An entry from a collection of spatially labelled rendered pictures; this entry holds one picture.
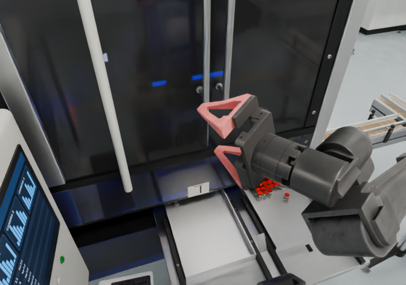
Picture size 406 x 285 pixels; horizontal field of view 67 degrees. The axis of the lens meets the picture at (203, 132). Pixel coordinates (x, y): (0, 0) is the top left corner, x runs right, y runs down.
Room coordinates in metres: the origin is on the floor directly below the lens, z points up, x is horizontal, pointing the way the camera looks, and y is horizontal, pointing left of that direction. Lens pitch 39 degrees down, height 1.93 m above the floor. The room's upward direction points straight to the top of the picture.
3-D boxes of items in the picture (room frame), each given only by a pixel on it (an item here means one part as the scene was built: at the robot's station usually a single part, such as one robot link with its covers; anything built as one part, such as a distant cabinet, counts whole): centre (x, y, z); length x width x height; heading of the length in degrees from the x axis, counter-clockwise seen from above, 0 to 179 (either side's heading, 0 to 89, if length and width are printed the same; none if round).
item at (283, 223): (0.79, -0.33, 0.90); 0.34 x 0.26 x 0.04; 19
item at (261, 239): (0.56, -0.23, 0.91); 0.14 x 0.03 x 0.06; 18
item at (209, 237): (0.68, -0.01, 0.90); 0.34 x 0.26 x 0.04; 19
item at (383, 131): (1.21, -0.76, 0.92); 0.69 x 0.16 x 0.16; 109
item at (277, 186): (0.87, -0.31, 0.91); 0.18 x 0.02 x 0.05; 109
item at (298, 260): (0.67, -0.20, 0.87); 0.70 x 0.48 x 0.02; 109
